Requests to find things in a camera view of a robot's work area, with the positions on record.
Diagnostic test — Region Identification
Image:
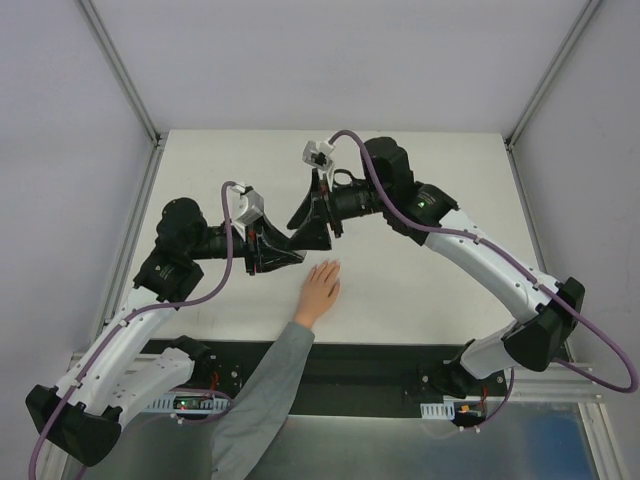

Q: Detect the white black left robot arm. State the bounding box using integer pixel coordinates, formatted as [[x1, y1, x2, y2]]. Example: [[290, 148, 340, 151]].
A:
[[26, 192, 306, 467]]

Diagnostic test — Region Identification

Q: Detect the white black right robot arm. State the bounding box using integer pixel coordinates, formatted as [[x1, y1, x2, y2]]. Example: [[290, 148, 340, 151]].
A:
[[287, 137, 585, 399]]

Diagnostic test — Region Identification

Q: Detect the grey sleeved forearm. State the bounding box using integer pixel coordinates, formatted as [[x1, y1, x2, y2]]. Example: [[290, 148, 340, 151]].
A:
[[211, 322, 315, 479]]

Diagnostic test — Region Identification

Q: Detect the mannequin hand with nails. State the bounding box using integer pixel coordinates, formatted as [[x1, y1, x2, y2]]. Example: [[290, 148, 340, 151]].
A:
[[293, 260, 341, 329]]

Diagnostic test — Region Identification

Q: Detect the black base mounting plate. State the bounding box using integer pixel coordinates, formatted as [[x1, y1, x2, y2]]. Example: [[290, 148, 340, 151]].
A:
[[139, 338, 516, 419]]

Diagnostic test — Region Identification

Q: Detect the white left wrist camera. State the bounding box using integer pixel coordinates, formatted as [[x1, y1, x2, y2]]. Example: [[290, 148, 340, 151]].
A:
[[231, 182, 264, 241]]

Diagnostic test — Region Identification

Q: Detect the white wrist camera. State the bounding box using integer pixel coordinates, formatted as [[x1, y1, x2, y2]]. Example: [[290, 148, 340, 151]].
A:
[[302, 140, 335, 186], [231, 182, 264, 241]]

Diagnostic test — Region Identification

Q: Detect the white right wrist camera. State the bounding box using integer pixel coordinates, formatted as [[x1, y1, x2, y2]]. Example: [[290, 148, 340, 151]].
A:
[[302, 140, 335, 186]]

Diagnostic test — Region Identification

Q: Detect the right aluminium frame post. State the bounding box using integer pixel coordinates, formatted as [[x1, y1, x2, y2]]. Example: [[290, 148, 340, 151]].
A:
[[503, 0, 606, 151]]

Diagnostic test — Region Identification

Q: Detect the aluminium frame post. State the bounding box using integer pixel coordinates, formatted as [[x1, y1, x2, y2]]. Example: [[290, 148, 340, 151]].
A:
[[503, 0, 606, 151], [74, 0, 169, 149]]

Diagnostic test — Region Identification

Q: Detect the white right cable duct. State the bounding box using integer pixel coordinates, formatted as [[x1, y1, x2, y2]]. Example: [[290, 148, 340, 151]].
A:
[[420, 401, 455, 421]]

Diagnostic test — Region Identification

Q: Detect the left aluminium frame post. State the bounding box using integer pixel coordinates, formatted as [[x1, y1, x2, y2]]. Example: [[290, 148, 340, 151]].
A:
[[74, 0, 169, 149]]

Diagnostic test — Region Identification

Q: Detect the aluminium rail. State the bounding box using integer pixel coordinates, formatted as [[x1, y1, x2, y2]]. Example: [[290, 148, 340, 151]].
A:
[[510, 363, 604, 404]]

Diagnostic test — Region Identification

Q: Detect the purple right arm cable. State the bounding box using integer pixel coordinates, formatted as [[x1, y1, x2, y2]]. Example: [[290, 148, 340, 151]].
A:
[[327, 129, 640, 392]]

